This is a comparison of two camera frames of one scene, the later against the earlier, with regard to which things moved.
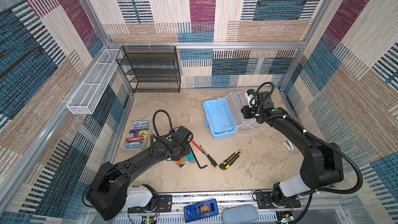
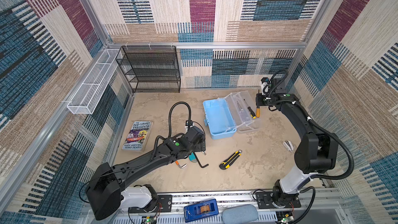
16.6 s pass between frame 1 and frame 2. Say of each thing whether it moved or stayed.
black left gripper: moved
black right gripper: moved
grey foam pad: stayed
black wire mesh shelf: stayed
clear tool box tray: stayed
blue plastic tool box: stayed
